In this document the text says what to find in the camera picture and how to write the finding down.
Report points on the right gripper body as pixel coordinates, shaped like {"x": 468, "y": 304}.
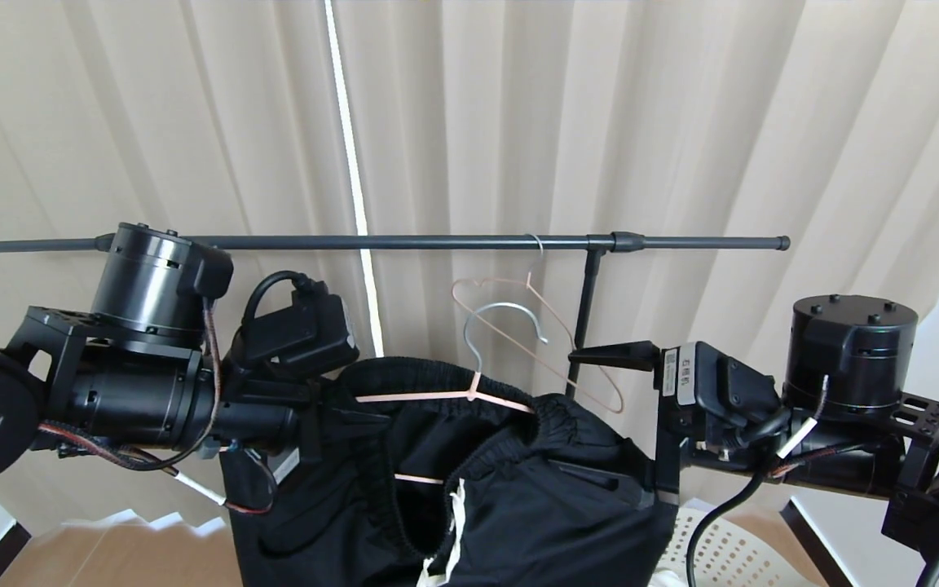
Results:
{"x": 673, "y": 456}

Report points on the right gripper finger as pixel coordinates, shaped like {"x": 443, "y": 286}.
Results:
{"x": 608, "y": 483}
{"x": 612, "y": 356}

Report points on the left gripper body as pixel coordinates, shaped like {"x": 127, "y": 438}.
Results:
{"x": 143, "y": 399}

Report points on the black garment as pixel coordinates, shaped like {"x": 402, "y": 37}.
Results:
{"x": 518, "y": 505}

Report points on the pink clothes hanger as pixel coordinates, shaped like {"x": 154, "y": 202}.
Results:
{"x": 421, "y": 397}
{"x": 494, "y": 280}

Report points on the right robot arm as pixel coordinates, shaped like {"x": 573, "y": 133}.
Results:
{"x": 853, "y": 350}

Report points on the white laundry basket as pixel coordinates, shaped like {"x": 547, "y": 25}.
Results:
{"x": 730, "y": 554}

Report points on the black clothes rack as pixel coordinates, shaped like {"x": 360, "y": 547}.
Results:
{"x": 404, "y": 242}

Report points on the beige curtain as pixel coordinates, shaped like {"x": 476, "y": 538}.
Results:
{"x": 192, "y": 122}

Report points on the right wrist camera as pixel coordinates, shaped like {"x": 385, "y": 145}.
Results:
{"x": 730, "y": 383}

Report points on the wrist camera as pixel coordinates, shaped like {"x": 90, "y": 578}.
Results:
{"x": 306, "y": 334}
{"x": 730, "y": 383}

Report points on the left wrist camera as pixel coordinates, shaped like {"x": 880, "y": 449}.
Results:
{"x": 306, "y": 334}

